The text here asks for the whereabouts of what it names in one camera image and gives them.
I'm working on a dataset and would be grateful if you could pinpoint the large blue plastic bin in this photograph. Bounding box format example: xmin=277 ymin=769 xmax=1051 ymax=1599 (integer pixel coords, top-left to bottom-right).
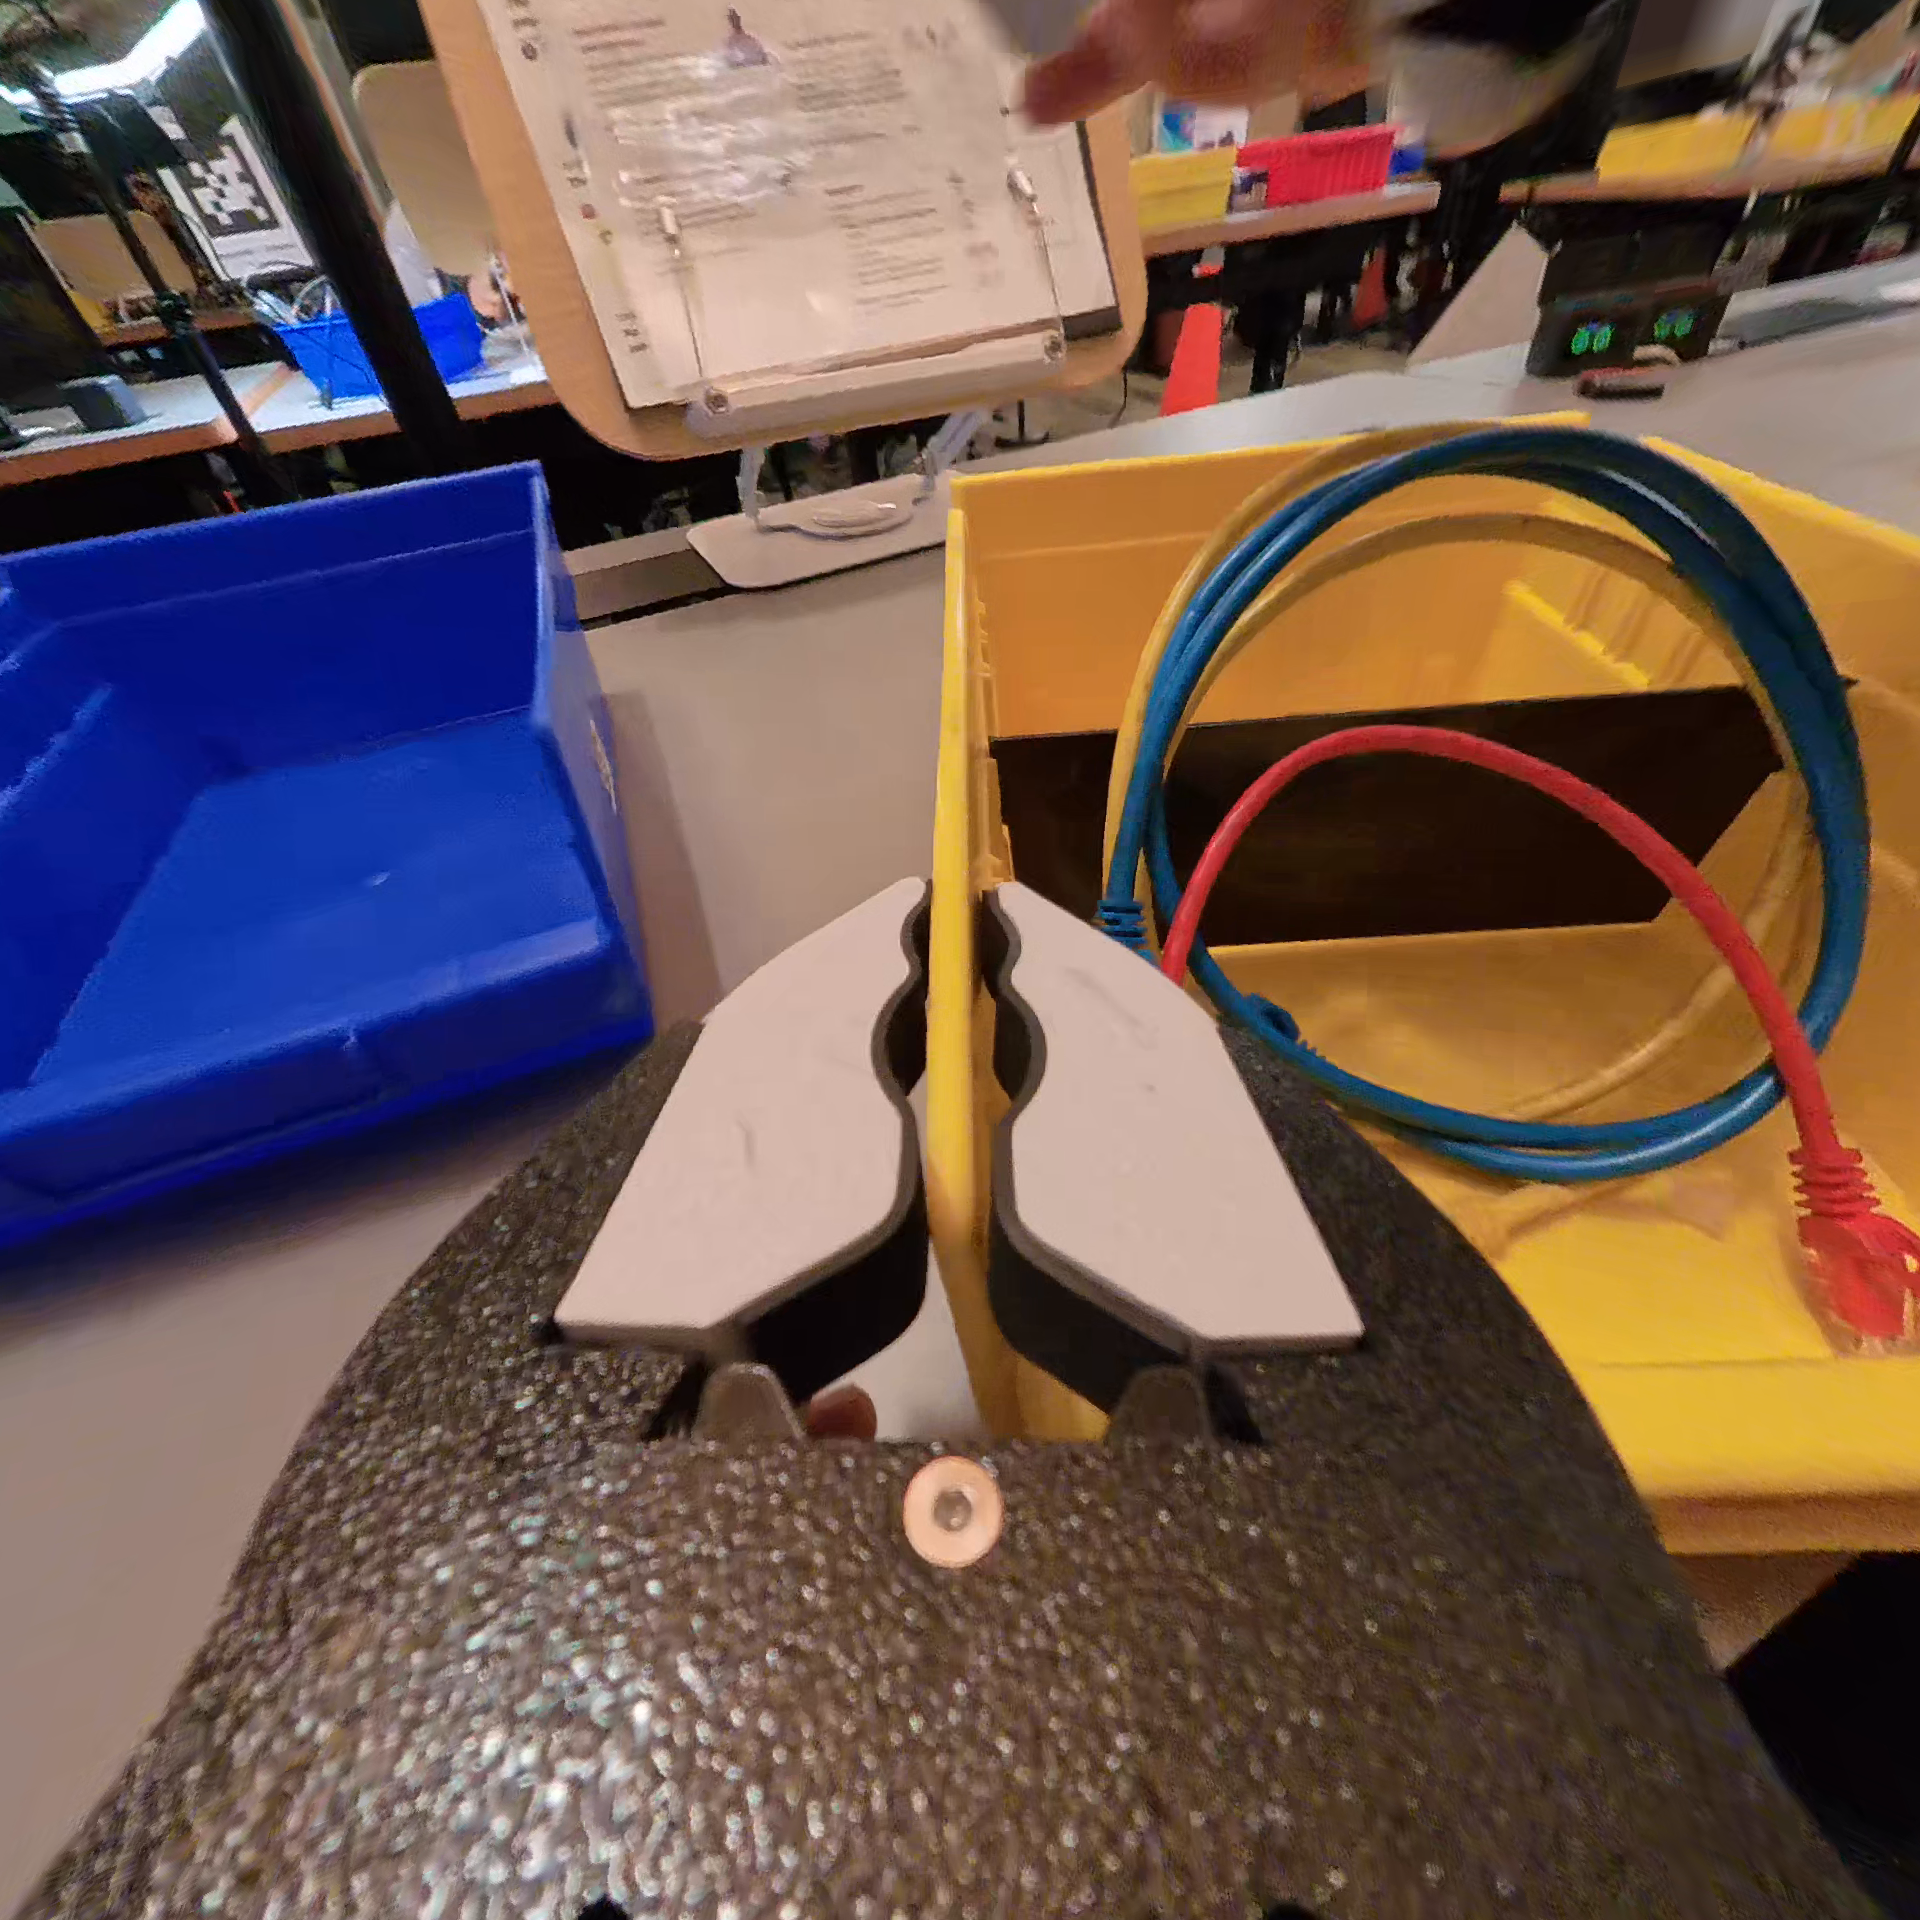
xmin=0 ymin=462 xmax=654 ymax=1253

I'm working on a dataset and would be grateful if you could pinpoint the printed instruction sheet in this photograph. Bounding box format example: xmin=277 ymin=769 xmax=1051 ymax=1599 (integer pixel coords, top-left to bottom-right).
xmin=476 ymin=0 xmax=1120 ymax=409

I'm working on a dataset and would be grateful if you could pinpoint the black stand pole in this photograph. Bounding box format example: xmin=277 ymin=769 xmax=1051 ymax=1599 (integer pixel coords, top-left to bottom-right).
xmin=210 ymin=0 xmax=471 ymax=470

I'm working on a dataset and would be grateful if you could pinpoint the red ethernet cable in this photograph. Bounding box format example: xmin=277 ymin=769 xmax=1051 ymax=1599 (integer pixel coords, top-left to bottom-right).
xmin=1159 ymin=723 xmax=1920 ymax=1343

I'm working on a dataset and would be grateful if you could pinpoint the black device green display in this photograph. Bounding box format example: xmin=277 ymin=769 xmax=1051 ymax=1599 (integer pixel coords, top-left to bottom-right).
xmin=1527 ymin=224 xmax=1731 ymax=378

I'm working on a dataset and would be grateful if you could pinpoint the red storage bin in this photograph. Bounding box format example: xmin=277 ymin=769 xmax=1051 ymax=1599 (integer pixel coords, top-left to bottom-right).
xmin=1236 ymin=121 xmax=1401 ymax=210

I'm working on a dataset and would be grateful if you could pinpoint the orange cone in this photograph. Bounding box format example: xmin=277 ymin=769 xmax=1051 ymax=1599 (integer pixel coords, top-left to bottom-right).
xmin=1162 ymin=300 xmax=1226 ymax=417

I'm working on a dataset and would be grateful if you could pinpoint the pale wooden board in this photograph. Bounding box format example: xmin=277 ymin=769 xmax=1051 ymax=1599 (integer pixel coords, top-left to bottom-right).
xmin=353 ymin=60 xmax=501 ymax=276

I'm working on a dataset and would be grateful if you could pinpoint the black white marker board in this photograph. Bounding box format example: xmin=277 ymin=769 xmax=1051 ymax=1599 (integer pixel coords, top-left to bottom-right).
xmin=150 ymin=104 xmax=320 ymax=288

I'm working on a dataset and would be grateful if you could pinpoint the yellow ethernet cable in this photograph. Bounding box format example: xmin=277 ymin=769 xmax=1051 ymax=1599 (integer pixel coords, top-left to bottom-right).
xmin=1117 ymin=424 xmax=1825 ymax=1119

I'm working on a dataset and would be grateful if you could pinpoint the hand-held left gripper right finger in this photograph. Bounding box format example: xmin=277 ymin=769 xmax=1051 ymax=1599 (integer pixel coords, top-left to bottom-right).
xmin=978 ymin=880 xmax=1368 ymax=1415

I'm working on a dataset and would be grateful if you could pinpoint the person's right hand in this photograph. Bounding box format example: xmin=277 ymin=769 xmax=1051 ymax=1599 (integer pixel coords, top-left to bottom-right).
xmin=1021 ymin=0 xmax=1405 ymax=131

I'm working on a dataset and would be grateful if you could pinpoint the black bin divider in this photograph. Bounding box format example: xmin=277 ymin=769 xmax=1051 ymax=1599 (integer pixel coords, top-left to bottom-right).
xmin=991 ymin=685 xmax=1789 ymax=949

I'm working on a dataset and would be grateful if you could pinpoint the large yellow plastic bin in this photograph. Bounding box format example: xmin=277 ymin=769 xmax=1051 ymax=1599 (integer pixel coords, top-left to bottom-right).
xmin=923 ymin=412 xmax=1920 ymax=1562

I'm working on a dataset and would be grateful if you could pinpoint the blue ethernet cable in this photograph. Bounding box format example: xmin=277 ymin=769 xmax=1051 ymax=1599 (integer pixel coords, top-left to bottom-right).
xmin=1099 ymin=426 xmax=1874 ymax=1187

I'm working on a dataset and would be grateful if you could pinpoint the small yellow storage bin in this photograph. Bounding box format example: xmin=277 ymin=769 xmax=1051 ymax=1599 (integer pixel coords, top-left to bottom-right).
xmin=1132 ymin=146 xmax=1242 ymax=234

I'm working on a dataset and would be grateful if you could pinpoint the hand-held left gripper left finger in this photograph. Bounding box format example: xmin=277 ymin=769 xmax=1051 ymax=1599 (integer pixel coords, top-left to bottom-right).
xmin=553 ymin=875 xmax=937 ymax=1400

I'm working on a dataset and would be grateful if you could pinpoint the small blue bin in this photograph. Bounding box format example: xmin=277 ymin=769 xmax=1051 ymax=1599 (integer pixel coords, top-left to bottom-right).
xmin=277 ymin=292 xmax=490 ymax=403

